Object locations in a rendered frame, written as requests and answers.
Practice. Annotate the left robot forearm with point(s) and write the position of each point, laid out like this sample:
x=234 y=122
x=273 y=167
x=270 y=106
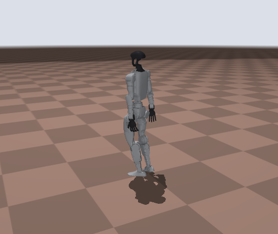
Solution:
x=130 y=105

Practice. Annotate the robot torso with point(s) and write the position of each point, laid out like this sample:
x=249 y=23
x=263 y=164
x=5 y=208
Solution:
x=140 y=92

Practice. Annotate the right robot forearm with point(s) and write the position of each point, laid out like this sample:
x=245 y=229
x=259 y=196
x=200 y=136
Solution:
x=150 y=98

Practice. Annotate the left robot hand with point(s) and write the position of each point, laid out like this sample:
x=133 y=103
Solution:
x=132 y=125

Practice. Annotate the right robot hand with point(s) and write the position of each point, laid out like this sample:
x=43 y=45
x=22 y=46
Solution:
x=152 y=113

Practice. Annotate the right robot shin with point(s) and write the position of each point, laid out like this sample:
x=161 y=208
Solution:
x=145 y=149

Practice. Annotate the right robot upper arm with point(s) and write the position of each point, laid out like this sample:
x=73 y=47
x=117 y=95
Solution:
x=149 y=82

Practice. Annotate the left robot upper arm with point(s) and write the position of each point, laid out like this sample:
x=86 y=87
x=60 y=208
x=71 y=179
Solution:
x=130 y=79

